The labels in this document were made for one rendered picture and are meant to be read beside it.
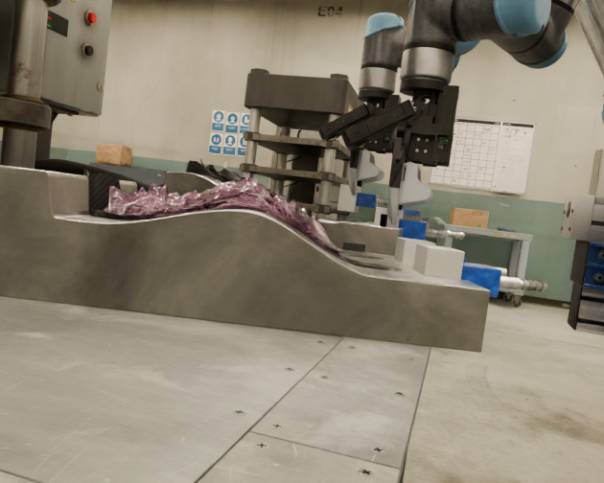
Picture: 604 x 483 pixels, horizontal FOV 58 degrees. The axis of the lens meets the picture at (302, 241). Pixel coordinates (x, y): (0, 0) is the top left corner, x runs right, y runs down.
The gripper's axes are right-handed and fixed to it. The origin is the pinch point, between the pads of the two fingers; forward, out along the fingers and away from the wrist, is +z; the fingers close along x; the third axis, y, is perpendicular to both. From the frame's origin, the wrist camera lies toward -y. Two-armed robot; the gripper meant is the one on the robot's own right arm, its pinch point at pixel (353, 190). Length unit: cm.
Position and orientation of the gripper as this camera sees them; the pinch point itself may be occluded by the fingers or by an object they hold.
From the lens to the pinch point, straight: 115.6
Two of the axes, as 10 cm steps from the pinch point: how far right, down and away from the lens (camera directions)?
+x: 2.8, -0.3, 9.6
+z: -1.2, 9.9, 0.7
